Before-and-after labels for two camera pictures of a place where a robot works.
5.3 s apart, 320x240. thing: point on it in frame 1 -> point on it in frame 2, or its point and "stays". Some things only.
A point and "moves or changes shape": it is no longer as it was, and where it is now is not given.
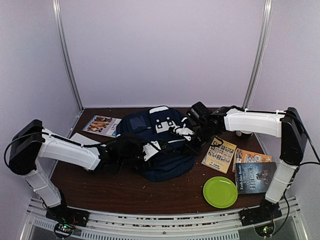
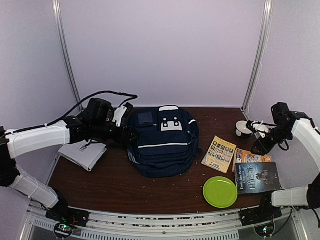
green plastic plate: [220, 192] stays
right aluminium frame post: [259, 55] stays
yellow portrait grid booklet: [219, 157] stays
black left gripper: [148, 165] -> [123, 138]
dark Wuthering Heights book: [254, 177] stays
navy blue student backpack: [173, 162] moves or changes shape
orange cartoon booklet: [242, 156] stays
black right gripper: [193, 150] -> [263, 147]
